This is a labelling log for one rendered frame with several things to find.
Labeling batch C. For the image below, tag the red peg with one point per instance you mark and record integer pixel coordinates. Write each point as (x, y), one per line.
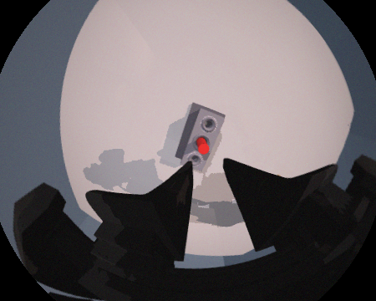
(202, 145)

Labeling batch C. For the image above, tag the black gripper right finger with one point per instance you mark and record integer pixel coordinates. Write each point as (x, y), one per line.
(268, 201)

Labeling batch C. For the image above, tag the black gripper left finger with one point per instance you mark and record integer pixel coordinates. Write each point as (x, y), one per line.
(165, 210)

